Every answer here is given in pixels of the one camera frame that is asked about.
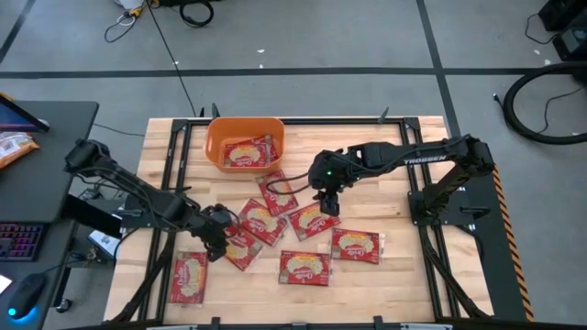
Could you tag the black platform with hazard stripe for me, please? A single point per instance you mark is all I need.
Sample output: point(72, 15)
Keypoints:
point(500, 256)

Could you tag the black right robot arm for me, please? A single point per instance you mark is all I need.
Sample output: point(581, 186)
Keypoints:
point(413, 153)

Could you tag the black computer mouse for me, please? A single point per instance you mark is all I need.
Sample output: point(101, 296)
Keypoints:
point(25, 293)

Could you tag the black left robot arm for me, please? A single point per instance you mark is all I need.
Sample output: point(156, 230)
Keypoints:
point(169, 208)

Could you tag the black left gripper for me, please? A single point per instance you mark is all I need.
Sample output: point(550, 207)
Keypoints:
point(213, 224)

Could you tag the red popcorn bag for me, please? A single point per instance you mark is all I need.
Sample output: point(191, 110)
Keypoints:
point(357, 246)
point(245, 251)
point(305, 268)
point(268, 141)
point(314, 221)
point(246, 155)
point(189, 278)
point(276, 194)
point(262, 222)

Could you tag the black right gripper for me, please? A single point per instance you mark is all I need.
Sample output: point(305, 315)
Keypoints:
point(330, 172)

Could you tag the orange plastic basket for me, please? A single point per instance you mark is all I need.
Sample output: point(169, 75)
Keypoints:
point(243, 126)

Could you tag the backlit black keyboard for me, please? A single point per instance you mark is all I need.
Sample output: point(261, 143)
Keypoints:
point(20, 241)

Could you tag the black equipment box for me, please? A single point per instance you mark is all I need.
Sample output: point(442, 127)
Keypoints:
point(571, 36)

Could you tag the black desk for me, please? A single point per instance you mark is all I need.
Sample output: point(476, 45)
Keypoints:
point(46, 183)

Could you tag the computer monitor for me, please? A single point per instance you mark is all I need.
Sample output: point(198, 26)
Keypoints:
point(18, 119)

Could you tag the black control box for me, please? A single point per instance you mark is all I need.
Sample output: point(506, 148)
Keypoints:
point(91, 216)

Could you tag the orange snack bag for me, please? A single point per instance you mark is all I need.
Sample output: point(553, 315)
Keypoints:
point(14, 147)

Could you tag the white box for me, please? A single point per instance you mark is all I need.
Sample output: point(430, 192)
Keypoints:
point(103, 242)

